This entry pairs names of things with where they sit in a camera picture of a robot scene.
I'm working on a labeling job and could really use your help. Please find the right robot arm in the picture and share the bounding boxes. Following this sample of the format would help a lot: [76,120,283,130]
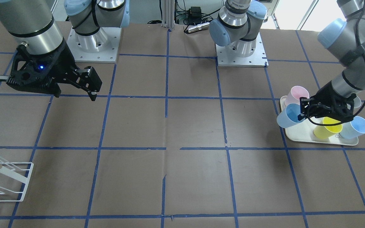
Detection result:
[0,0,130,101]

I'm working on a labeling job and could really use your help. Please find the grey cup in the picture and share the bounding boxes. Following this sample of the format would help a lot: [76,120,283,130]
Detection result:
[353,96,362,110]

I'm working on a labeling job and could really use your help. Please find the pink cup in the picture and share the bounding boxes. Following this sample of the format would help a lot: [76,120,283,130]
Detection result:
[284,85,310,106]

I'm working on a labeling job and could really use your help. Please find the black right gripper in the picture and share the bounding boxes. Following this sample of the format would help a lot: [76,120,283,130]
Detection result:
[6,39,102,101]

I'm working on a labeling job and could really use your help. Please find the light blue cup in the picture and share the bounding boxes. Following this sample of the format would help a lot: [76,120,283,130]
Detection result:
[276,103,306,128]

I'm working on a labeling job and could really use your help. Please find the yellow cup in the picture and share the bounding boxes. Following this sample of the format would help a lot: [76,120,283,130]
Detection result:
[313,117,343,140]

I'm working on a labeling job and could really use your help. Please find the white wire cup rack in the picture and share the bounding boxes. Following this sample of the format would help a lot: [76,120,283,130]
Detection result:
[0,156,34,202]

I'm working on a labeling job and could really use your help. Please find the cream plastic tray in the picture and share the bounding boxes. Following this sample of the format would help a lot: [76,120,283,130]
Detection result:
[276,96,359,146]

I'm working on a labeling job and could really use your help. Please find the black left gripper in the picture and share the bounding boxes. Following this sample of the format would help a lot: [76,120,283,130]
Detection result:
[298,82,356,123]

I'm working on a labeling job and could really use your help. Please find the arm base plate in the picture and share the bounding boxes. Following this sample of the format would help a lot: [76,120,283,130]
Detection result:
[215,33,269,67]
[67,27,122,63]

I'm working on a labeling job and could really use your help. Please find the blue cup on tray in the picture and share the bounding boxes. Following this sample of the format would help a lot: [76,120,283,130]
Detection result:
[339,116,365,139]

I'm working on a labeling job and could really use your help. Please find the braided black camera cable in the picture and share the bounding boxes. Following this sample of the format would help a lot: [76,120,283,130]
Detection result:
[306,0,365,127]

